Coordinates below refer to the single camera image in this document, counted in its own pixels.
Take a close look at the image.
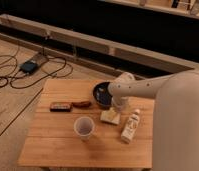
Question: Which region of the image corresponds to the wooden table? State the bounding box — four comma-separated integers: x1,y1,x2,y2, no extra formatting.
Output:
19,79,154,168

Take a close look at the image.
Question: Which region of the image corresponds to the white lotion bottle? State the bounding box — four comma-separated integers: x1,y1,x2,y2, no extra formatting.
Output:
121,109,141,143

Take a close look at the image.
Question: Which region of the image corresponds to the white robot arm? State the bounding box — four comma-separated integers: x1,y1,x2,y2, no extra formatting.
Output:
108,69,199,171

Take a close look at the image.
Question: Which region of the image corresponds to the brown oblong food piece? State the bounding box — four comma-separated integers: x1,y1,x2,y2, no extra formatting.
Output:
72,101,91,108

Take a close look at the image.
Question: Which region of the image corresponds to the dark round bowl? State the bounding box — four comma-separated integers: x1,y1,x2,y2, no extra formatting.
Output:
92,82,112,108

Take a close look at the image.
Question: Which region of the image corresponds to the white sponge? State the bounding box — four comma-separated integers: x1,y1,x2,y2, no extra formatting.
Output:
100,107,120,125

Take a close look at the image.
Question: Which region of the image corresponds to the dark rectangular bar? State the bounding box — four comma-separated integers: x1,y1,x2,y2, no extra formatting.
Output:
50,102,72,112

